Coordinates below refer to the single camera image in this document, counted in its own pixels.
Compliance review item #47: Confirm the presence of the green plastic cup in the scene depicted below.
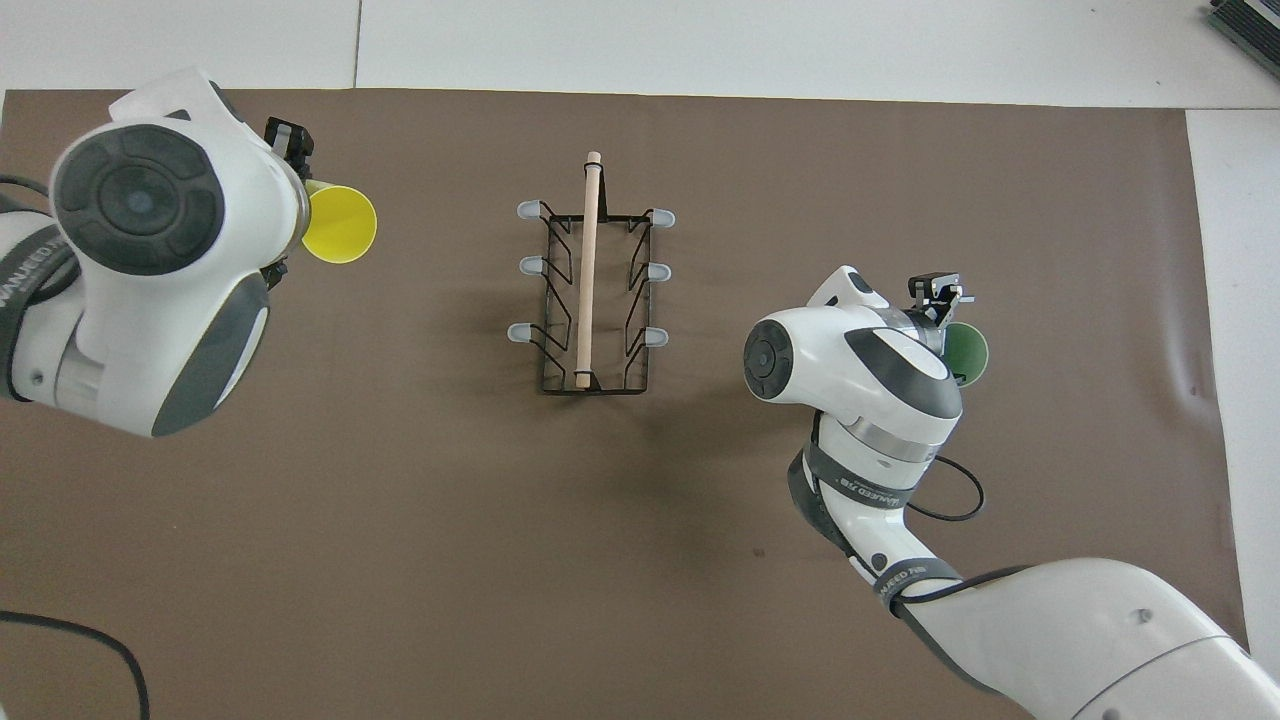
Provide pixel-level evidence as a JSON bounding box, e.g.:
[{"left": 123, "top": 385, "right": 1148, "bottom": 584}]
[{"left": 943, "top": 322, "right": 991, "bottom": 387}]

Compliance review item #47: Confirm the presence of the yellow plastic cup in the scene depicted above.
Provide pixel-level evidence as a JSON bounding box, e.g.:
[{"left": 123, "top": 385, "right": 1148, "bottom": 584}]
[{"left": 300, "top": 180, "right": 379, "bottom": 265}]

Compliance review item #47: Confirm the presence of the brown table mat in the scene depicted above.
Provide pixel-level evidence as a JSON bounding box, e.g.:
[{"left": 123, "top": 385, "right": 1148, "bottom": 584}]
[{"left": 0, "top": 88, "right": 1259, "bottom": 720}]

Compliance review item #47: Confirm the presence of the grey ribbed device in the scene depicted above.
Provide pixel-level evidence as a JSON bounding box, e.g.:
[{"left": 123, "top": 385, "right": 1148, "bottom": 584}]
[{"left": 1205, "top": 0, "right": 1280, "bottom": 51}]

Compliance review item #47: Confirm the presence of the black wire cup rack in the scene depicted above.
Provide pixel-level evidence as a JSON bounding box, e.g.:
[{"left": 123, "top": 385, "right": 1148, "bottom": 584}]
[{"left": 507, "top": 151, "right": 677, "bottom": 397}]

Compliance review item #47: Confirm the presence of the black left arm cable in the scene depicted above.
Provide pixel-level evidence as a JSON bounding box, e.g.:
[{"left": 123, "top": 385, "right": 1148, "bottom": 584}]
[{"left": 0, "top": 610, "right": 151, "bottom": 720}]

